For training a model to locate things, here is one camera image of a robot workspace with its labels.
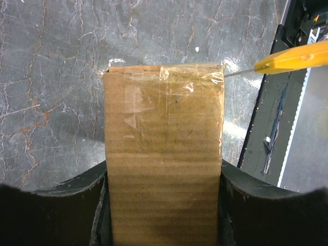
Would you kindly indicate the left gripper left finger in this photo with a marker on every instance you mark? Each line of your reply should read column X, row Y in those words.
column 74, row 212

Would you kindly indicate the yellow utility knife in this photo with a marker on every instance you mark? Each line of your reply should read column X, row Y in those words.
column 296, row 58

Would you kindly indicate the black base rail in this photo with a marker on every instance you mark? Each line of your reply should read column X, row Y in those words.
column 286, row 142

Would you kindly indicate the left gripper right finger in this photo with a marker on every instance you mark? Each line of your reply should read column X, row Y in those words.
column 252, row 212

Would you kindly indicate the brown cardboard express box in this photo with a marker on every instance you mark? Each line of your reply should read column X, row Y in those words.
column 163, row 140

